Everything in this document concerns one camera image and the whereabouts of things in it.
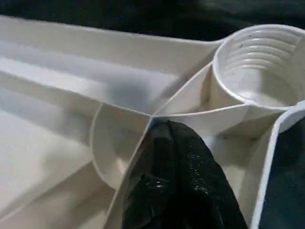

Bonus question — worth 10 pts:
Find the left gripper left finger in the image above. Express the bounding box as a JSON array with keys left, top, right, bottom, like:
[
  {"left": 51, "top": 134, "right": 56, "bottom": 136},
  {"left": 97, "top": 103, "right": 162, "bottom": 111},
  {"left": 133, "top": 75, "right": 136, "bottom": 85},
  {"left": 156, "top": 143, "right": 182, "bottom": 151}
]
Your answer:
[{"left": 121, "top": 120, "right": 179, "bottom": 229}]

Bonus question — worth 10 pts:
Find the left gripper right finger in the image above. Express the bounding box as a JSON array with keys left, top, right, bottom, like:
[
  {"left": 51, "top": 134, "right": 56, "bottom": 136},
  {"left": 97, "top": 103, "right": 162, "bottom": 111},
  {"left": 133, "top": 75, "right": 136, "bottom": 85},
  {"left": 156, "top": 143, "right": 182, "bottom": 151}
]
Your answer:
[{"left": 168, "top": 120, "right": 250, "bottom": 229}]

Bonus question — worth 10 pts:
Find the white plastic table top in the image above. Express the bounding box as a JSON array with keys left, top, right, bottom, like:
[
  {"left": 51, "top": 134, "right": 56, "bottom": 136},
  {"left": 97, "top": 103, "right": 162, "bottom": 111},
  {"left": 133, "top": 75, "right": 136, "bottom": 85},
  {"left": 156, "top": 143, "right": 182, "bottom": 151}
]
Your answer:
[{"left": 0, "top": 14, "right": 305, "bottom": 229}]

